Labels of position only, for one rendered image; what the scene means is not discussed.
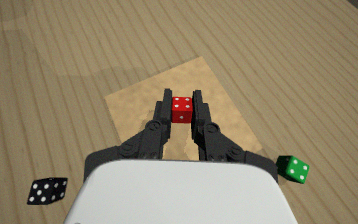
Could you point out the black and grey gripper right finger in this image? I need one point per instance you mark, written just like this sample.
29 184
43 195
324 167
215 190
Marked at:
214 146

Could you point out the tan flat mat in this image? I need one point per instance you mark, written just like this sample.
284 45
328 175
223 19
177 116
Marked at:
132 107

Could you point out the red die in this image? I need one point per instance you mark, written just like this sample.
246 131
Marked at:
181 111

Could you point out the black die with white pips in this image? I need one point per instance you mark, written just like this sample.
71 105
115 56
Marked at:
46 191

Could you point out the green die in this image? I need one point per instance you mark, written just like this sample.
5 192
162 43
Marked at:
292 169

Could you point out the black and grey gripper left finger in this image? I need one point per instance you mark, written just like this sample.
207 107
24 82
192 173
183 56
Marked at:
143 145

